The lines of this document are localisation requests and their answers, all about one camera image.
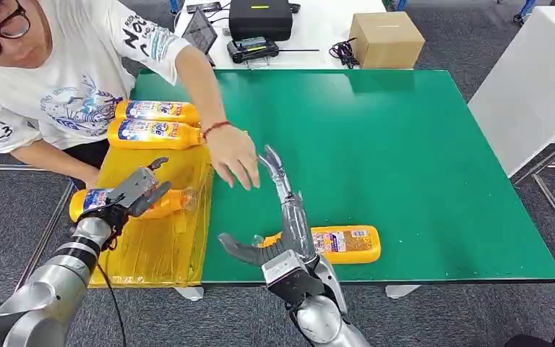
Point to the small black flat device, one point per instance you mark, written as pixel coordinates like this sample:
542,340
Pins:
204,6

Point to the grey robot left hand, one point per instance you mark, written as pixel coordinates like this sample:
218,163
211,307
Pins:
150,199

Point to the green table mat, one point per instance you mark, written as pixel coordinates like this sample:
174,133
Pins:
402,167

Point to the white table foot pad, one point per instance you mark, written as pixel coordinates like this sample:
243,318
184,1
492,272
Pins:
402,292
190,293

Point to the yellow plastic sheet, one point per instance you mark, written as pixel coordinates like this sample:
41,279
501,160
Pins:
162,254

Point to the orange drink bottle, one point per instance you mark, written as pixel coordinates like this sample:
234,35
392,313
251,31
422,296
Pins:
158,111
153,136
172,202
354,246

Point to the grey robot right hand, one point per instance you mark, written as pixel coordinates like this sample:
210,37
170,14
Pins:
294,225

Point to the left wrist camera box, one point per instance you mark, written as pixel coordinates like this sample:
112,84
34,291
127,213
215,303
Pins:
134,187

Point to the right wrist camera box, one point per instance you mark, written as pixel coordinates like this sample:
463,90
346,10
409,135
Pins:
292,282

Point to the black tablet on stand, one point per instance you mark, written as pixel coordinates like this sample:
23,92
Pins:
201,33

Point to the person's left hand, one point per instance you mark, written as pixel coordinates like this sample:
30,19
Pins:
232,153

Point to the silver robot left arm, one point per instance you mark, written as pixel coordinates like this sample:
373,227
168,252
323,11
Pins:
57,282

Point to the brown cardboard box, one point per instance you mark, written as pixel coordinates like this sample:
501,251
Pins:
386,42

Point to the empty white table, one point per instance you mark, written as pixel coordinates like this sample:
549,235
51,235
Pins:
531,86

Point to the black eyeglasses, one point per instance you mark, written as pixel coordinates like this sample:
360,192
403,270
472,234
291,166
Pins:
11,28

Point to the person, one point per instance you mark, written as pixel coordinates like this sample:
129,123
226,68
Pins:
67,57

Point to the black carrying case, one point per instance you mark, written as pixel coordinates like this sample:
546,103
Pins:
260,20

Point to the black handheld controller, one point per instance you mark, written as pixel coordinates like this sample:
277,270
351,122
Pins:
252,49

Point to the white table with equipment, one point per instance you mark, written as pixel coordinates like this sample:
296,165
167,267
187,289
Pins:
320,26

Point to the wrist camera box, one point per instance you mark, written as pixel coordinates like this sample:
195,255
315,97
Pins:
134,187
292,282

